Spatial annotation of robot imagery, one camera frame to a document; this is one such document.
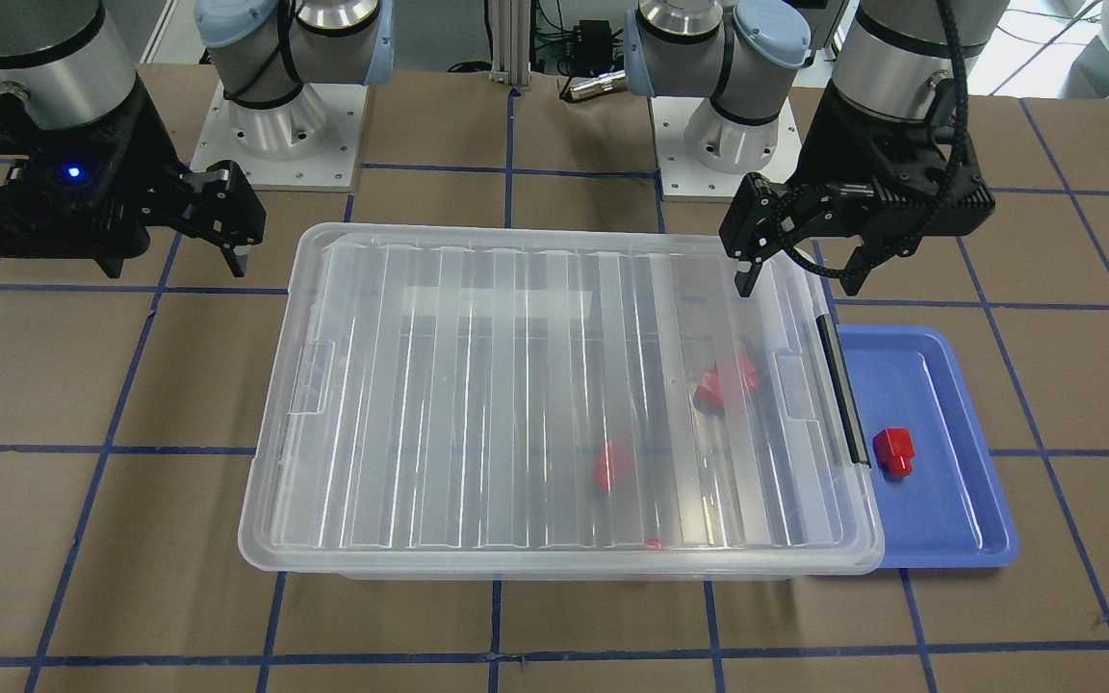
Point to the clear plastic box lid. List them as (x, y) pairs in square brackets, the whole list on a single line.
[(440, 397)]

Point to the red block in box upper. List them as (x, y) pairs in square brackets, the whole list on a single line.
[(725, 381)]

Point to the red block in box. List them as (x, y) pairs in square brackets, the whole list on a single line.
[(615, 466), (725, 381)]

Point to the red block in tray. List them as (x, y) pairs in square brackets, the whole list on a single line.
[(895, 451)]

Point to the red block in box lower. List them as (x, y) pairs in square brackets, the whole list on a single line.
[(615, 466)]

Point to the blue plastic tray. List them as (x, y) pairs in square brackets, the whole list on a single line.
[(950, 512)]

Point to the clear plastic storage box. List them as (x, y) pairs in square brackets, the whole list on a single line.
[(642, 574)]

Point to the black box handle strip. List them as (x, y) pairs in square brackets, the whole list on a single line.
[(854, 435)]

